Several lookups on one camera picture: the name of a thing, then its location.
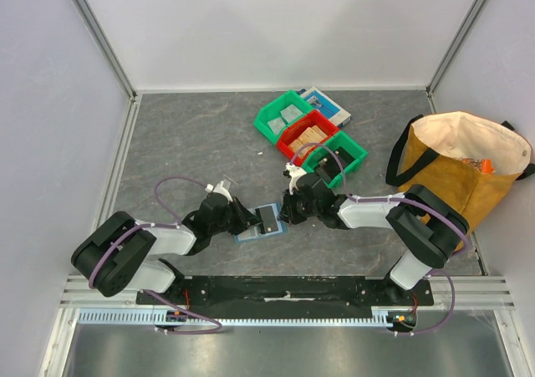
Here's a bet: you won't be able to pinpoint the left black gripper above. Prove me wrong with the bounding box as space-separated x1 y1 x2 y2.
210 196 262 236

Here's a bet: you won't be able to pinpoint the blue card holder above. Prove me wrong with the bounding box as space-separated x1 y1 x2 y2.
234 203 288 243

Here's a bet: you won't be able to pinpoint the black credit card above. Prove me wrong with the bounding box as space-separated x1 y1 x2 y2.
255 206 279 235

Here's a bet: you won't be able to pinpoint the white VIP credit card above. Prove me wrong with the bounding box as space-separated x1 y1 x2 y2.
267 117 286 135

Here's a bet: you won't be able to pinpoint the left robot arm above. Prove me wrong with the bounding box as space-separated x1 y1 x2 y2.
71 193 262 304

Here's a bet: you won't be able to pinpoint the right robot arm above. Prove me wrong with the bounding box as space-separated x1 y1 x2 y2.
278 173 470 305

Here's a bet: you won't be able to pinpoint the brown cards in bin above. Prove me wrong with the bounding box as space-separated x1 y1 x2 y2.
287 125 328 158

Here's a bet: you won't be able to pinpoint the grey card in bin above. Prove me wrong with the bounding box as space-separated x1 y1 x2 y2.
281 104 303 124

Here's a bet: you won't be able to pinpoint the black items in bin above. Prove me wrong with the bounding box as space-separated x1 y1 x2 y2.
314 147 354 186

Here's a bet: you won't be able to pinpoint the green bin near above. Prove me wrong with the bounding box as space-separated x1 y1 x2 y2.
301 131 368 189

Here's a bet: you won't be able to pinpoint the green bin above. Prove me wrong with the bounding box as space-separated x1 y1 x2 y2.
253 90 313 145
301 131 368 189

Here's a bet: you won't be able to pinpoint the red bin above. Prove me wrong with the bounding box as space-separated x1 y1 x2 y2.
276 110 339 159

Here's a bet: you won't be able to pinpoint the green bin far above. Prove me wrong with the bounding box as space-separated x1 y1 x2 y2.
253 90 313 145

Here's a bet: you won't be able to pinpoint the blue white box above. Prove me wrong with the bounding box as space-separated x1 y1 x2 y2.
298 87 352 128

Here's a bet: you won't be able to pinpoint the yellow tote bag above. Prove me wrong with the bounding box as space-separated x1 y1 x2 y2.
385 111 534 231

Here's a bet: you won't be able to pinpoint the orange item in bag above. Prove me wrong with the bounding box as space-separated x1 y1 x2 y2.
480 159 495 175

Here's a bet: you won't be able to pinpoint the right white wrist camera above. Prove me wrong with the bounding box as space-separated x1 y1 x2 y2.
283 162 307 195

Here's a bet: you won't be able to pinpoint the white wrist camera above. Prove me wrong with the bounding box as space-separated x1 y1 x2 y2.
204 180 233 202
283 162 307 195

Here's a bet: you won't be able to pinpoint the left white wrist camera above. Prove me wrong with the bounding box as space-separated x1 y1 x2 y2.
204 180 233 202

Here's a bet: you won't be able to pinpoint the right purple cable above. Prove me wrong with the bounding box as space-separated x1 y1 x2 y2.
290 142 469 339

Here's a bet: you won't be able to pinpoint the purple cable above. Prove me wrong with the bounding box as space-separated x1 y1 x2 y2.
88 176 225 337
290 142 469 339

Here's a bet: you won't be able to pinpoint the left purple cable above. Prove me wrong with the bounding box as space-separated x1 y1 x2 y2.
88 176 225 337

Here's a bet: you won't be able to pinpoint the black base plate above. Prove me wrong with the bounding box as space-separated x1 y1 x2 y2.
161 276 434 318

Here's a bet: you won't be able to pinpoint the white cable duct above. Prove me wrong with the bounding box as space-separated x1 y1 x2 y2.
78 308 393 328

